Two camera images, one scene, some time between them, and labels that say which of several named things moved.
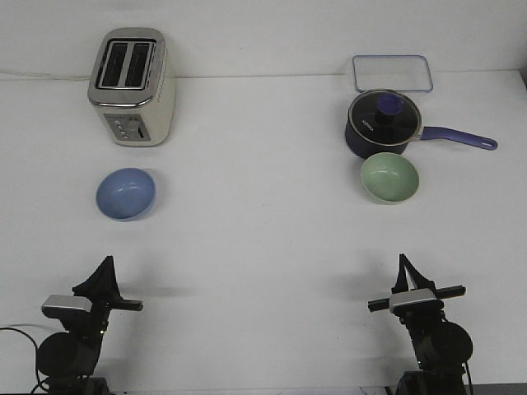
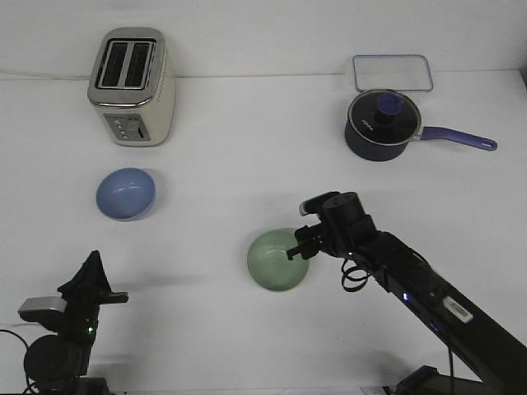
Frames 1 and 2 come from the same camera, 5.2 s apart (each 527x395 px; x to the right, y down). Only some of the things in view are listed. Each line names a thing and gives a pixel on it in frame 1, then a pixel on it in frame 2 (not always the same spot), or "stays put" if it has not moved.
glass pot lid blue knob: x=384 y=117 stays put
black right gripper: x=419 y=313 -> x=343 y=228
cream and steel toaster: x=132 y=87 stays put
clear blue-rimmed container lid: x=405 y=73 stays put
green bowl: x=389 y=178 -> x=268 y=262
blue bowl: x=125 y=194 stays put
